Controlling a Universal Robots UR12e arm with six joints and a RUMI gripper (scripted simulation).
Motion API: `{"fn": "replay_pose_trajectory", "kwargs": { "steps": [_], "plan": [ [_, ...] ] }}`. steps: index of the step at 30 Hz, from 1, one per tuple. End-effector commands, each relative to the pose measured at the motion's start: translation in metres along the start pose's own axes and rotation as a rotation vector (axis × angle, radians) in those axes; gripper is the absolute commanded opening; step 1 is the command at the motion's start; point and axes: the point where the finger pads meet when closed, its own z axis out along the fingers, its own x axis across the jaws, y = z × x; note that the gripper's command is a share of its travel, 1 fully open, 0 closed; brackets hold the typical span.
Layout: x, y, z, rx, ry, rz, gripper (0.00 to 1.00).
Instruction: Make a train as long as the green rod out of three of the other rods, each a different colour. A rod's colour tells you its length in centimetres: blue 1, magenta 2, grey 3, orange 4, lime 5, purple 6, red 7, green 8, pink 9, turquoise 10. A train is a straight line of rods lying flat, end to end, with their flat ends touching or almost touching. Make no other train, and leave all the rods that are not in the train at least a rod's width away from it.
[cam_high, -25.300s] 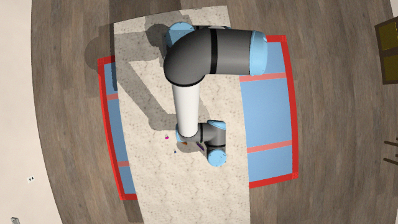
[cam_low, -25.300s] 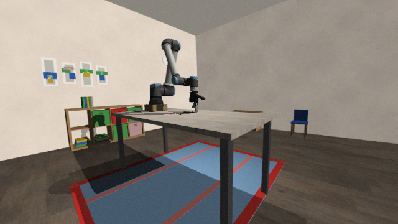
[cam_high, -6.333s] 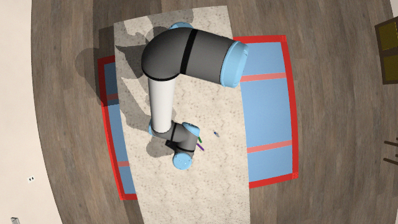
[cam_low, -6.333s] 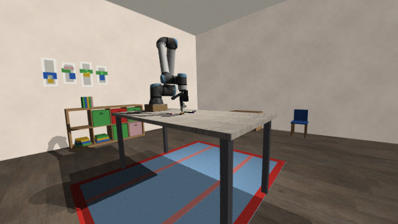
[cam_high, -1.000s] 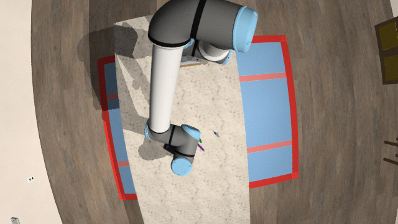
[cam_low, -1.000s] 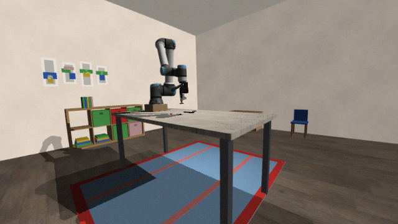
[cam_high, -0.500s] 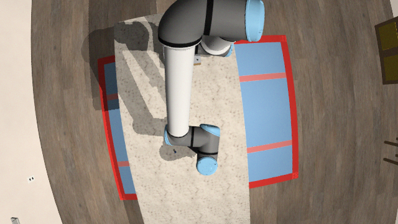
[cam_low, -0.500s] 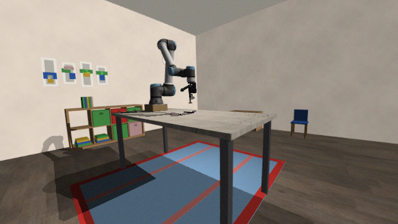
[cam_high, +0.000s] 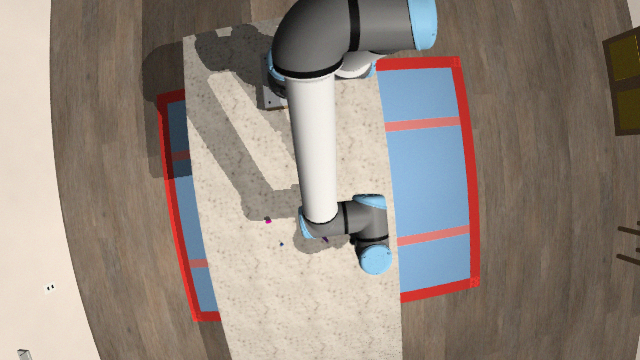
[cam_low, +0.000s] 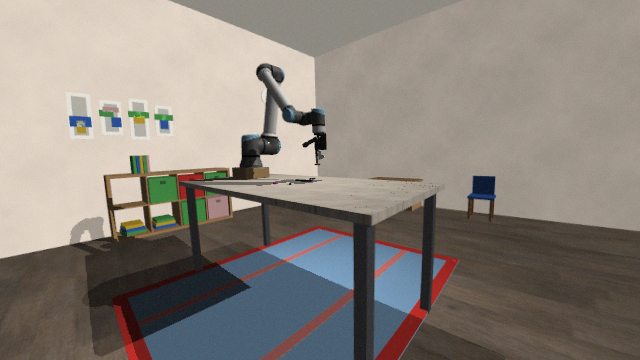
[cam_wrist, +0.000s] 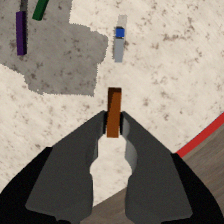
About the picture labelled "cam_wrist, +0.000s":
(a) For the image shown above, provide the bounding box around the orange-brown rod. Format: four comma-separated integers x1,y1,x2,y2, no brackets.
106,87,122,138

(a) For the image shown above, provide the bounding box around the purple rod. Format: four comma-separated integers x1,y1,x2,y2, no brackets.
16,11,27,56

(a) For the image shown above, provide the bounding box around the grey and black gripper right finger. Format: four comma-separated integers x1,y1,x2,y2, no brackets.
119,111,224,224

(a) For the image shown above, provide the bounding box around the grey rectangular block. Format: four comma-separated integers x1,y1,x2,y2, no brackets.
114,38,124,63

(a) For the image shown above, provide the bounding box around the small blue cube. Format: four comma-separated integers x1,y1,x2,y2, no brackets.
116,28,125,37

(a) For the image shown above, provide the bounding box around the green rod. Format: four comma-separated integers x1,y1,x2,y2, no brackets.
32,0,49,21

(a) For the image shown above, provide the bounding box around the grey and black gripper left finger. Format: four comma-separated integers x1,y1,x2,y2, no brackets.
0,110,107,224

